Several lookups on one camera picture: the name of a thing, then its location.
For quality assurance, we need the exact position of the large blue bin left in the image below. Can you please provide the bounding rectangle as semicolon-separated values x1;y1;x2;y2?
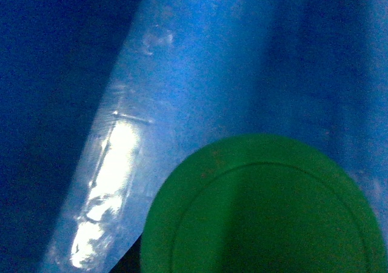
1;0;387;272

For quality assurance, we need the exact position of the green mushroom push button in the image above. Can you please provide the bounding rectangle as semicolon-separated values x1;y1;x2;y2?
140;134;387;272

